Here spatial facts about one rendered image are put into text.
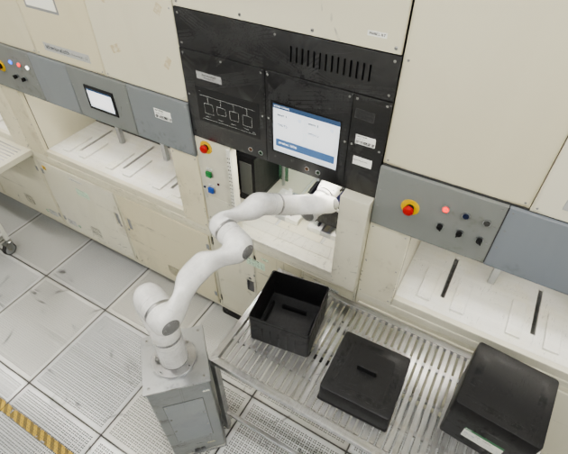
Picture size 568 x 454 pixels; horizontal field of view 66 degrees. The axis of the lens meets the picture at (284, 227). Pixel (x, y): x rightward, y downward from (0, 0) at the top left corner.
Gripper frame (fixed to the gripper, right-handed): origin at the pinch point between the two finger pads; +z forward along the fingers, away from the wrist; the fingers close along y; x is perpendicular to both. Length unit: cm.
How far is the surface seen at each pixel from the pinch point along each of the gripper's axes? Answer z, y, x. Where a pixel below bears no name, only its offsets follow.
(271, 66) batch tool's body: -30, -18, 62
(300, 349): -70, 20, -38
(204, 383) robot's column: -101, -10, -46
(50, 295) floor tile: -81, -173, -120
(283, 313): -56, 2, -43
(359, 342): -57, 40, -34
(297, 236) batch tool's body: -17.0, -12.7, -32.8
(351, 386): -77, 46, -33
